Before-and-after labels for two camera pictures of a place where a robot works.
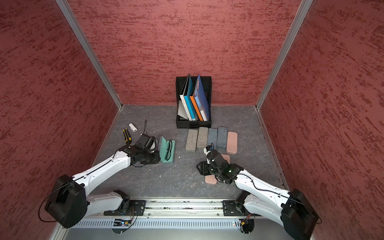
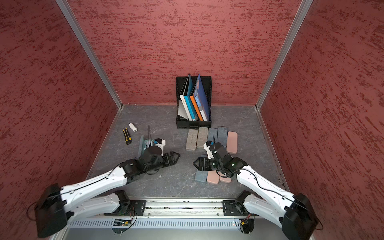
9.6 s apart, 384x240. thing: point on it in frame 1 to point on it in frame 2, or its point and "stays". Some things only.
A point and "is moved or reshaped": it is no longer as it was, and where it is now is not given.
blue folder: (201, 101) stays
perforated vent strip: (161, 223) stays
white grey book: (183, 111) stays
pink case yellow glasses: (210, 179) is moved or reshaped
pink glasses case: (232, 142) stays
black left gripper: (155, 160) to (172, 159)
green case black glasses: (166, 150) to (201, 175)
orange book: (197, 108) stays
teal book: (190, 99) stays
